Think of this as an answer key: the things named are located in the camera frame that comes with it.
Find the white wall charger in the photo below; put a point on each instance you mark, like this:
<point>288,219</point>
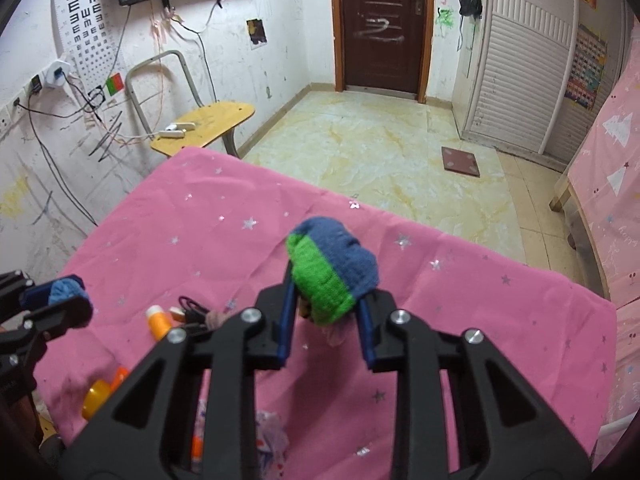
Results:
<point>59,74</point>

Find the small wall picture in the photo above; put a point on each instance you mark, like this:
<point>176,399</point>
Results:
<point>257,34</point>

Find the white power strip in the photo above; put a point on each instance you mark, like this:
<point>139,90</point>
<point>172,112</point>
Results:
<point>172,133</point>

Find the white slatted wardrobe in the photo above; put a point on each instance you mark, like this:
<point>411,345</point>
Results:
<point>520,60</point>

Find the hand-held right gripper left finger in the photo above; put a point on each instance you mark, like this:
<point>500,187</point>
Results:
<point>286,325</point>

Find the white printed plastic wrapper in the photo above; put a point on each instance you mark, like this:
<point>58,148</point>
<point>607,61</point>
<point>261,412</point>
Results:
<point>272,435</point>

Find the eye chart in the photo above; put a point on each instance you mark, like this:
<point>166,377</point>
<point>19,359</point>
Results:
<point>85,25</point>

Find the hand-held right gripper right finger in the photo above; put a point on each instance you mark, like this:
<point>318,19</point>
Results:
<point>365,335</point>

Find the yellow cup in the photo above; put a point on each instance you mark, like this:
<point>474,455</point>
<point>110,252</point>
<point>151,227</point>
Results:
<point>97,395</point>

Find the pink star tablecloth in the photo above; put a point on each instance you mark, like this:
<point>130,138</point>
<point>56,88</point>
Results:
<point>200,220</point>

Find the pale pink cloth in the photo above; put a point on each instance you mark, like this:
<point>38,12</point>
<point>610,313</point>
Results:
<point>220,321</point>

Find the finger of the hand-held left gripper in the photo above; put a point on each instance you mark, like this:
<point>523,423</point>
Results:
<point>65,312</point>
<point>35,296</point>

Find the red and green flag sticker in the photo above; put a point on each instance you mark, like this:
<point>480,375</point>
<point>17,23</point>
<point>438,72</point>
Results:
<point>115,85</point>

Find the orange and white bottle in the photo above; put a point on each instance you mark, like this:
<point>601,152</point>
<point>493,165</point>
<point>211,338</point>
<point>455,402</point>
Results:
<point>159,325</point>

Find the yellow chair grey frame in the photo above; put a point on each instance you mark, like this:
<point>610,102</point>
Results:
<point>210,122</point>

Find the hanging black bag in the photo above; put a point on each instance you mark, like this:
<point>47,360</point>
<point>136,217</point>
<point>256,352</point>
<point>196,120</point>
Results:
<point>470,4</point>

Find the light blue knit sock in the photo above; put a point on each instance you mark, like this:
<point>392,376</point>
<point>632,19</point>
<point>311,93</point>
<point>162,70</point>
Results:
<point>65,287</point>

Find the brown door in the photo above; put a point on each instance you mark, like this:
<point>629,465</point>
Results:
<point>382,60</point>

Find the green and blue knit hat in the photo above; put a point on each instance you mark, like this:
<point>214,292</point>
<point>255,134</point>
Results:
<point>340,255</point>

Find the colourful grid poster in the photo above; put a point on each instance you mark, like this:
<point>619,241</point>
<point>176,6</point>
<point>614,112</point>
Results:
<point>585,67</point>

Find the wooden bed frame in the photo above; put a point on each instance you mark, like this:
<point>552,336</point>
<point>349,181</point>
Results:
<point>560,195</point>

